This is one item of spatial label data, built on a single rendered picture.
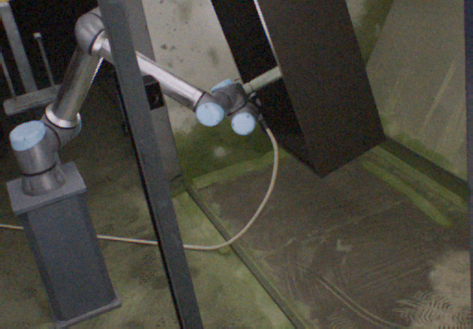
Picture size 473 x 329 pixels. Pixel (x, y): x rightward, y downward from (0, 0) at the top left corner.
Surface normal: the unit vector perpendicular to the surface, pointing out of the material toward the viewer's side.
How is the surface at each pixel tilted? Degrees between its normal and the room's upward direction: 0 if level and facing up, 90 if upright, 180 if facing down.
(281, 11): 90
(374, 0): 90
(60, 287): 90
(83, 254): 90
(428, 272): 0
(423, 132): 57
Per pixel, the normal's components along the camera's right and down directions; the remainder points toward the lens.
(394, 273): -0.17, -0.88
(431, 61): -0.86, -0.22
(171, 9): 0.38, 0.35
